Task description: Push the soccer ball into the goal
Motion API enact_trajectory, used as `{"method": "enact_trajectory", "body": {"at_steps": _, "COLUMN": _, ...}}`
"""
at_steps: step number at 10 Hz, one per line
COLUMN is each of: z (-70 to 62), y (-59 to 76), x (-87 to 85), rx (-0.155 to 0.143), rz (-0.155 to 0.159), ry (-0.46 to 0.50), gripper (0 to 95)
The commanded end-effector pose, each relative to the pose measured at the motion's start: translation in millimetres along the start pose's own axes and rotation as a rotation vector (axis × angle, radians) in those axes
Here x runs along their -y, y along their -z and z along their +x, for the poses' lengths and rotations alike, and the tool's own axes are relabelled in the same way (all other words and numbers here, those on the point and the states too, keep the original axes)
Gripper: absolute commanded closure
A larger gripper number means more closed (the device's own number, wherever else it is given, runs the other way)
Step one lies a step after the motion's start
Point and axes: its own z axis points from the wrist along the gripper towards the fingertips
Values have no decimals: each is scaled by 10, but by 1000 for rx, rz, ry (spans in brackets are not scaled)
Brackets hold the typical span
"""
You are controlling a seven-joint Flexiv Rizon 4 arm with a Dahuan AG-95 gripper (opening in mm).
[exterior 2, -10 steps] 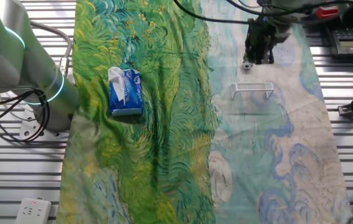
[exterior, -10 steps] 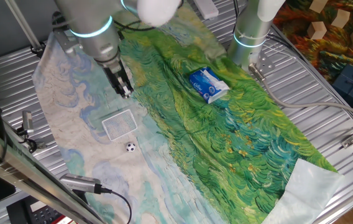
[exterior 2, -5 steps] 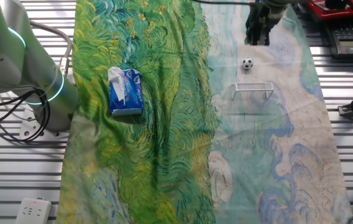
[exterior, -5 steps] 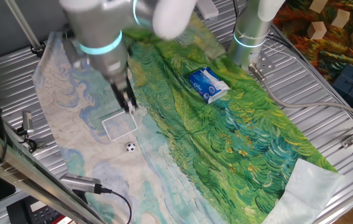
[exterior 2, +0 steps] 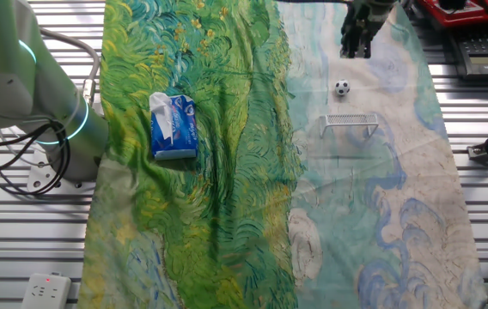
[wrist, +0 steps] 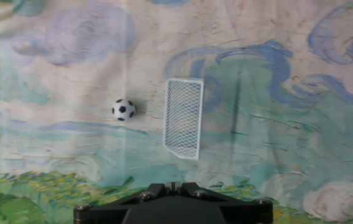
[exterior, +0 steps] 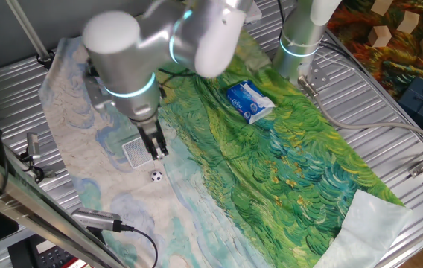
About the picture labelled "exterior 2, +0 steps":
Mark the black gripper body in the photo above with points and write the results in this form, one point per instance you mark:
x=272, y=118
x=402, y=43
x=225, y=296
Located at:
x=362, y=19

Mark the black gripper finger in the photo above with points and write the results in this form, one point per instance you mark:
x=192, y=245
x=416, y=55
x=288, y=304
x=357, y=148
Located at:
x=364, y=45
x=348, y=45

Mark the small black white soccer ball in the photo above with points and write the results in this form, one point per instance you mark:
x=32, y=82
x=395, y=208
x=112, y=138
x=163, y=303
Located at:
x=342, y=88

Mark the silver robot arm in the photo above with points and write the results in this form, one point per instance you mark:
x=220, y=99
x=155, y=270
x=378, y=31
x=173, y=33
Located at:
x=12, y=86

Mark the white mesh toy goal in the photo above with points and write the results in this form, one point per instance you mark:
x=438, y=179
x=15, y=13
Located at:
x=349, y=119

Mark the black desk phone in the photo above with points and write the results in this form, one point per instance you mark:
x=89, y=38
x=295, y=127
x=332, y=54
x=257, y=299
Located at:
x=480, y=60

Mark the green blue painted cloth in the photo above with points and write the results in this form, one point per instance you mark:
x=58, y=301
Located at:
x=227, y=171

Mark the blue tissue pack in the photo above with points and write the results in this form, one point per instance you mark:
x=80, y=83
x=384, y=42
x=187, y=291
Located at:
x=179, y=129

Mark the white power strip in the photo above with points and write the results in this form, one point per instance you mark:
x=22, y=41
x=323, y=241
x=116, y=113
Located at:
x=46, y=292

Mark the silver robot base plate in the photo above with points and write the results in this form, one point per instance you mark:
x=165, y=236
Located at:
x=38, y=178

